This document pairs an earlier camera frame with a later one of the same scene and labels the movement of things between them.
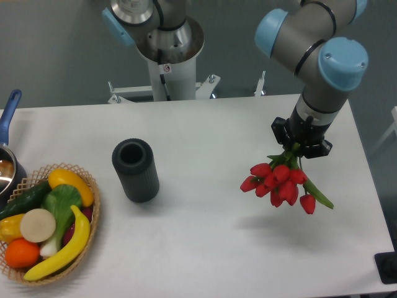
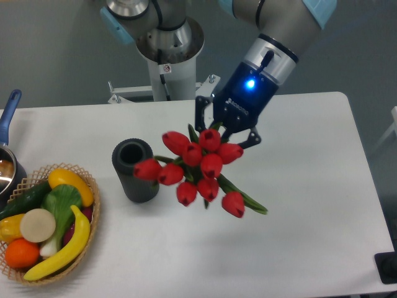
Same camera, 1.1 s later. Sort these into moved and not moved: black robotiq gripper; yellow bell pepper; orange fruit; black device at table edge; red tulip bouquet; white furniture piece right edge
Moved: red tulip bouquet; black robotiq gripper
Not moved: white furniture piece right edge; yellow bell pepper; black device at table edge; orange fruit
